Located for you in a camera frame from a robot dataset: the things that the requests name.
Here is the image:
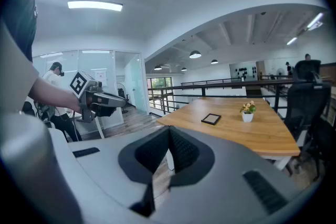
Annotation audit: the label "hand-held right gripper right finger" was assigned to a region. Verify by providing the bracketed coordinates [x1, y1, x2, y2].
[157, 125, 300, 224]

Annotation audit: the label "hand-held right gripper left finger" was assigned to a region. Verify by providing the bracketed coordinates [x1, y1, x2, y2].
[68, 125, 171, 224]

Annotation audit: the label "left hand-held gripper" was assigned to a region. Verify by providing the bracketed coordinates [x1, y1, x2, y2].
[69, 70, 127, 123]

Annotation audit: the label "black picture frame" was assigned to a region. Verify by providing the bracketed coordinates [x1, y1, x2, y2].
[201, 113, 222, 126]

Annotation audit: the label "person's left forearm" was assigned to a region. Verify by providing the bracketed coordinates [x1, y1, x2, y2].
[27, 77, 82, 114]

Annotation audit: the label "paper notice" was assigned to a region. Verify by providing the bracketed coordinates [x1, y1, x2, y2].
[94, 69, 108, 87]

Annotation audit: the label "white table leg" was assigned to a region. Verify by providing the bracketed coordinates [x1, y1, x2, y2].
[272, 156, 292, 171]

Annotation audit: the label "potted flowers in white pot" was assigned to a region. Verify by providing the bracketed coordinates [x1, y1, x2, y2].
[239, 100, 257, 123]

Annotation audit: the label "thin black metal railing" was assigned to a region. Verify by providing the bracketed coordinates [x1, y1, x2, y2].
[181, 77, 247, 87]

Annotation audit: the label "black office chair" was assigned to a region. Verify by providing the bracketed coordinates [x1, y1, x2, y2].
[285, 59, 333, 174]
[301, 112, 336, 183]

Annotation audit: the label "wooden door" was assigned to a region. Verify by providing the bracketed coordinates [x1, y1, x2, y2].
[256, 60, 266, 81]

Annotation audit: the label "person's black clothing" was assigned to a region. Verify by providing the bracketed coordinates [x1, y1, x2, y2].
[5, 0, 37, 61]

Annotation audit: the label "large black-framed glass window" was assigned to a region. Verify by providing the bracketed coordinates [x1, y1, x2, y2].
[146, 77, 173, 99]

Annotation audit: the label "wall board with black items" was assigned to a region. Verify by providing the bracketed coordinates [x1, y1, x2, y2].
[229, 61, 258, 81]

